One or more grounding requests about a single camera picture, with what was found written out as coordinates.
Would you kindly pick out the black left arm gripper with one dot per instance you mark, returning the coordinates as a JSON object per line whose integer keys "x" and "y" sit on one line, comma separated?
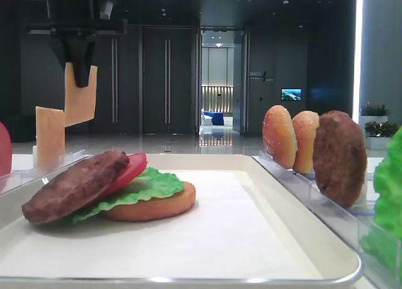
{"x": 80, "y": 20}

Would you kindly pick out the yellow cheese slice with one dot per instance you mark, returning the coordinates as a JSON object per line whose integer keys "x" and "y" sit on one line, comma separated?
{"x": 79, "y": 102}
{"x": 50, "y": 136}

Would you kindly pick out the standing yellow cheese slice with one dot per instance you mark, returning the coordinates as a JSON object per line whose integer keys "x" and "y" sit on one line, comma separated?
{"x": 50, "y": 136}

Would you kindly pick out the standing red tomato slice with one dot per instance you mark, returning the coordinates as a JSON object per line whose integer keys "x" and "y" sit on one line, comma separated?
{"x": 5, "y": 151}

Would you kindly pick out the tomato slice on tray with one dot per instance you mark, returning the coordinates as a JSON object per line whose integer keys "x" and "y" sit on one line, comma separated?
{"x": 137, "y": 164}

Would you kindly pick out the meat patty on tray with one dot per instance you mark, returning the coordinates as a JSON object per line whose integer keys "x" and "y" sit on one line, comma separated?
{"x": 76, "y": 187}

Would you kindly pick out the lettuce leaf on tray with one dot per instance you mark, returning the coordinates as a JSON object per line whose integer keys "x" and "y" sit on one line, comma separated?
{"x": 149, "y": 185}

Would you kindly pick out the bread slice on tray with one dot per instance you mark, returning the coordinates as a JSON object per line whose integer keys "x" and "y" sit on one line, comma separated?
{"x": 154, "y": 209}

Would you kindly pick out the far bread bun slice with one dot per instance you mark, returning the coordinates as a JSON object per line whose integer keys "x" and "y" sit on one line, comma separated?
{"x": 279, "y": 136}

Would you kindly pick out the bread bun slice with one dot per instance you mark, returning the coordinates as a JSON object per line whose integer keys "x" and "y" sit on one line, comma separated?
{"x": 305, "y": 124}
{"x": 279, "y": 136}

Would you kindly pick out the near bread bun slice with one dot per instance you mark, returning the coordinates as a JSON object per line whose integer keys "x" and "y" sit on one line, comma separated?
{"x": 305, "y": 124}

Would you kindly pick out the standing brown meat patty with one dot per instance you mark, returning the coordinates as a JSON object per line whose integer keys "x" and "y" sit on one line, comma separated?
{"x": 339, "y": 158}

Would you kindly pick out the standing green lettuce leaf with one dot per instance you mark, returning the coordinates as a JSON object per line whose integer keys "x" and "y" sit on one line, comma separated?
{"x": 386, "y": 201}

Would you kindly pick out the dark double door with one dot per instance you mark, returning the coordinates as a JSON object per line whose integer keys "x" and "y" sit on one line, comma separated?
{"x": 146, "y": 81}

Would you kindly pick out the white serving tray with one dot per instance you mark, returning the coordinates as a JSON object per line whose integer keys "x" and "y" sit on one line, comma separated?
{"x": 244, "y": 231}

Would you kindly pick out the potted flower planter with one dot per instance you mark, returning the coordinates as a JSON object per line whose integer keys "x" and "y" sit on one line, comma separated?
{"x": 376, "y": 127}

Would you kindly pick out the clear left holder rail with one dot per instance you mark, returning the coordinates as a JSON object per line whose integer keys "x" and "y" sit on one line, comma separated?
{"x": 24, "y": 170}

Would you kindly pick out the wall display screen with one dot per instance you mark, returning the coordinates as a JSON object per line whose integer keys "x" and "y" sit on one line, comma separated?
{"x": 291, "y": 94}

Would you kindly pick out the clear bread holder rail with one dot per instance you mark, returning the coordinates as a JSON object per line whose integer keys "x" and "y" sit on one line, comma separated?
{"x": 350, "y": 225}

